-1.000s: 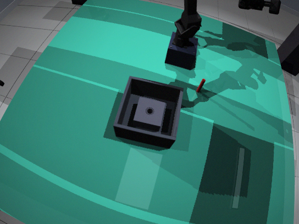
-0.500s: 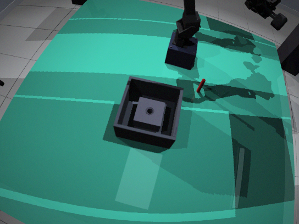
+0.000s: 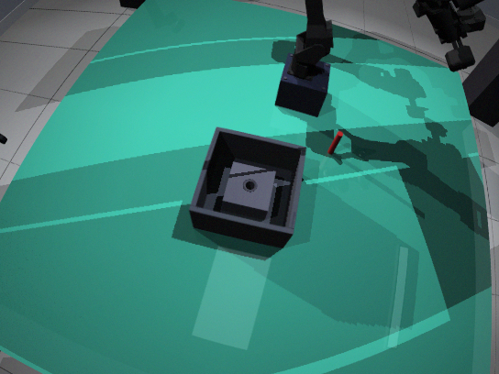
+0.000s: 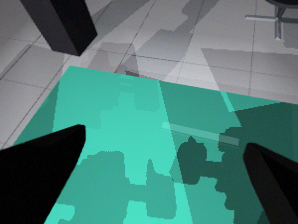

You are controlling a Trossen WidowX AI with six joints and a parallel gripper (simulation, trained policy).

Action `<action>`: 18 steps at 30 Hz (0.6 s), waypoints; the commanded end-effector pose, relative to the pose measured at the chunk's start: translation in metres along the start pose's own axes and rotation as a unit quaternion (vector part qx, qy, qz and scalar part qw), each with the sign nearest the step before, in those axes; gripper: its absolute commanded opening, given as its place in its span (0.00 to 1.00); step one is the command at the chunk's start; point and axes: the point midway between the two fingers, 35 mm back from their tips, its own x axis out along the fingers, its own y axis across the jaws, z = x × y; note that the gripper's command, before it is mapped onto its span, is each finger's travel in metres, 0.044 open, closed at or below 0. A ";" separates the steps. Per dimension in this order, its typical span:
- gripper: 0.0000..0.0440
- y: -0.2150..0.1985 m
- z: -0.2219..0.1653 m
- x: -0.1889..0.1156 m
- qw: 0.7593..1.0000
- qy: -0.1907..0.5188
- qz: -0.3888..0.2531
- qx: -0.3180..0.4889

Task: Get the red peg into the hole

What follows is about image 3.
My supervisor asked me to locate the red peg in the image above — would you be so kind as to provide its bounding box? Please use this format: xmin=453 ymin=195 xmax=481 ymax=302
xmin=328 ymin=132 xmax=343 ymax=154

